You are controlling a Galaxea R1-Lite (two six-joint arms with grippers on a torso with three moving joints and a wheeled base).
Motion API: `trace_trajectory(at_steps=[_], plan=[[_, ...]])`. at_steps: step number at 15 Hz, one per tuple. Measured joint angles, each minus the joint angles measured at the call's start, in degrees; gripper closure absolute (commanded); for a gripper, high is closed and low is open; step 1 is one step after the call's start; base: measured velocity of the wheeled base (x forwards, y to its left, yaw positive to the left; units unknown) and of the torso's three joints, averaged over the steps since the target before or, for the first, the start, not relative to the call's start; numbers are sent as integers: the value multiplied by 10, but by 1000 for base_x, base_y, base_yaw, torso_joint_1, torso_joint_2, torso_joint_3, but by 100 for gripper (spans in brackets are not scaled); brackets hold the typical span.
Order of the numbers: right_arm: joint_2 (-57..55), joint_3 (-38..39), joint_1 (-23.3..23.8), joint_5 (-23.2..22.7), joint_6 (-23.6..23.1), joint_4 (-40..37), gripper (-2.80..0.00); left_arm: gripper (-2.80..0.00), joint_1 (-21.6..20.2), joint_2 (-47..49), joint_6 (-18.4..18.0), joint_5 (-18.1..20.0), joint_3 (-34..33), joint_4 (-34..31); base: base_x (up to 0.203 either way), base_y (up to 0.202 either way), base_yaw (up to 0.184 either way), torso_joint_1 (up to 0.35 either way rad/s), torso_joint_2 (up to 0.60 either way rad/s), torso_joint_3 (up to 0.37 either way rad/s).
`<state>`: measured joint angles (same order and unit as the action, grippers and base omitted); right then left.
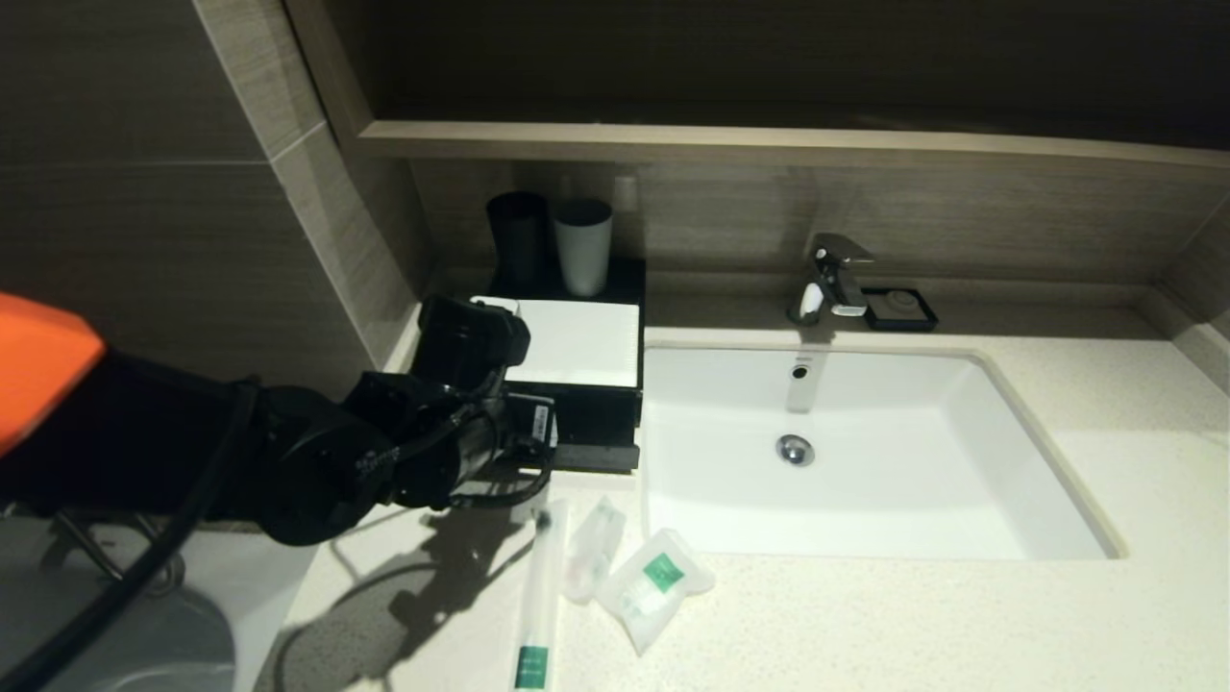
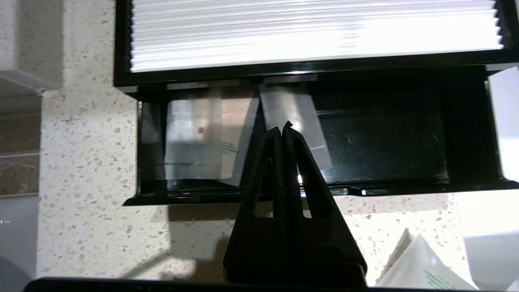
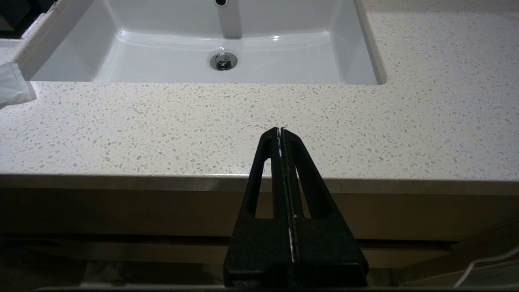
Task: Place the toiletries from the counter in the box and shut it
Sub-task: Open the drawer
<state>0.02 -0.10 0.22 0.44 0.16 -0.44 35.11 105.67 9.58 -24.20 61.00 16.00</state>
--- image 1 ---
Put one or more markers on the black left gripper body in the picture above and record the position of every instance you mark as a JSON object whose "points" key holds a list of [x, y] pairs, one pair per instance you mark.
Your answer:
{"points": [[514, 432]]}

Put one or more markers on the long toothbrush packet green label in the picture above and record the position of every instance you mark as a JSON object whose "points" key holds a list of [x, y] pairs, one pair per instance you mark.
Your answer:
{"points": [[538, 596]]}

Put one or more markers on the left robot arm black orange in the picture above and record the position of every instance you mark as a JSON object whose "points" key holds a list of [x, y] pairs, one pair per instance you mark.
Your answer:
{"points": [[288, 452]]}

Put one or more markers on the black amenity box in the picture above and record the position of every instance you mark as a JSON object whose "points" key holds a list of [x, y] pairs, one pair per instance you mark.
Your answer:
{"points": [[629, 284]]}

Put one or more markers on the white ribbed pad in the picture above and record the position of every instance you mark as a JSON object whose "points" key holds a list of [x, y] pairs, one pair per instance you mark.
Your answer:
{"points": [[586, 341]]}

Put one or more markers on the small translucent packet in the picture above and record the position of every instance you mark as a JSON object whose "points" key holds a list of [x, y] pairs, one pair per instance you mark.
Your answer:
{"points": [[592, 553]]}

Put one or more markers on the black cup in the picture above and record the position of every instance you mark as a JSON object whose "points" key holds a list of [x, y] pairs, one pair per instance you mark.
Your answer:
{"points": [[519, 238]]}

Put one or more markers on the grey cup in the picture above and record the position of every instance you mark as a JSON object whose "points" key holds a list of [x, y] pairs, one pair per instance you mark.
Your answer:
{"points": [[582, 248]]}

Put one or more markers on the clear packet green label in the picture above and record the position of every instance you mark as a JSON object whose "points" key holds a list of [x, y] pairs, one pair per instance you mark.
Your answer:
{"points": [[655, 581]]}

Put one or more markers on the chrome sink drain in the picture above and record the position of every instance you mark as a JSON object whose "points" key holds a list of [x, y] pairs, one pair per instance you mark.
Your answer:
{"points": [[796, 451]]}

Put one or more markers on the chrome faucet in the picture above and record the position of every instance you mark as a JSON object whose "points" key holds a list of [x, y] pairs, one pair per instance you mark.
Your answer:
{"points": [[831, 272]]}

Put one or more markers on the white sink basin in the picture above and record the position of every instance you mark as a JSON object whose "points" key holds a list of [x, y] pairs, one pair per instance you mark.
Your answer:
{"points": [[913, 481]]}

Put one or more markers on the grey toilet lid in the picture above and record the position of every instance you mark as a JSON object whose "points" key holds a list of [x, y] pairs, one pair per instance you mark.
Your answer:
{"points": [[173, 654]]}

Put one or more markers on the black soap dish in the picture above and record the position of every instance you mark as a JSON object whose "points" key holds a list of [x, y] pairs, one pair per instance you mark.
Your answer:
{"points": [[901, 308]]}

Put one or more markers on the wooden wall ledge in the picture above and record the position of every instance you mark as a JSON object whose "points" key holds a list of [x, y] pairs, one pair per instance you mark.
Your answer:
{"points": [[769, 144]]}

